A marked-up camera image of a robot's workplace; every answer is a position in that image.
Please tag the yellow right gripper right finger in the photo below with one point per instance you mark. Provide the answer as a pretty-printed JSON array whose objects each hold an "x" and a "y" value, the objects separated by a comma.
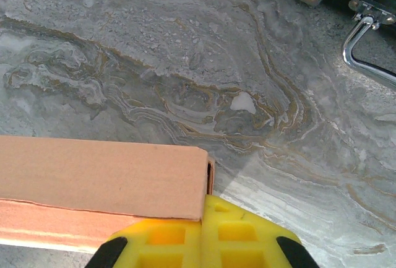
[{"x": 266, "y": 249}]

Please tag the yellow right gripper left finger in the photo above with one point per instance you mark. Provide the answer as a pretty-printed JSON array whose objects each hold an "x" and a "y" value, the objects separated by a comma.
[{"x": 191, "y": 249}]

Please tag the brown cardboard box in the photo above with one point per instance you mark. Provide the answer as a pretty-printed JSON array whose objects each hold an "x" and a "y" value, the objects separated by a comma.
[{"x": 92, "y": 175}]

